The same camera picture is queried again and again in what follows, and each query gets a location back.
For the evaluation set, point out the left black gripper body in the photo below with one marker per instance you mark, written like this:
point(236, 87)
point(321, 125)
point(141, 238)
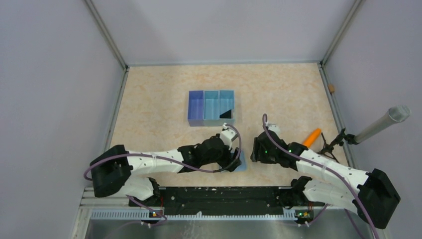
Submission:
point(222, 158)

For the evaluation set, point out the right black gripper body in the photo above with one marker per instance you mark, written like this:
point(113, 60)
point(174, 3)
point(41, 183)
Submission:
point(266, 157)

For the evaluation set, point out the beige card holder wallet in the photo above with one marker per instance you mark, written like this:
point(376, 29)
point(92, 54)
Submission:
point(227, 157)

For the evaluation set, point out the black credit card stack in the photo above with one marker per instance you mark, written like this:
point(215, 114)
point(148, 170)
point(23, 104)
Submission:
point(227, 114)

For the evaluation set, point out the blue three-compartment box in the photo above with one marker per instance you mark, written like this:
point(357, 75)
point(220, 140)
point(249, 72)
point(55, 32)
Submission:
point(205, 107)

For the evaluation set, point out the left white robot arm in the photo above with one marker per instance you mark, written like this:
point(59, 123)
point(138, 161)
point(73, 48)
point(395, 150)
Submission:
point(118, 170)

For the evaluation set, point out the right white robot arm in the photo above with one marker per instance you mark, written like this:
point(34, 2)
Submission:
point(370, 195)

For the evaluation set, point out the orange cylindrical object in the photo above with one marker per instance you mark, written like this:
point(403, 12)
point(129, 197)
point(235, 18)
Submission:
point(310, 140)

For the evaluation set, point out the small tan block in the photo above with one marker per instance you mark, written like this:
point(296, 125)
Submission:
point(331, 88)

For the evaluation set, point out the silver microphone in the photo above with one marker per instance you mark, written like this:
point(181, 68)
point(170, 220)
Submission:
point(394, 115)

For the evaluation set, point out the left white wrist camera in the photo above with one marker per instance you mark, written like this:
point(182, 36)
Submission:
point(228, 134)

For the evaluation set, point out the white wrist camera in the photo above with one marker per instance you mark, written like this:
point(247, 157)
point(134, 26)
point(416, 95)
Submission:
point(228, 134)
point(274, 128)

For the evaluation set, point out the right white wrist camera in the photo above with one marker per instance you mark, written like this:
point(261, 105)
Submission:
point(274, 128)

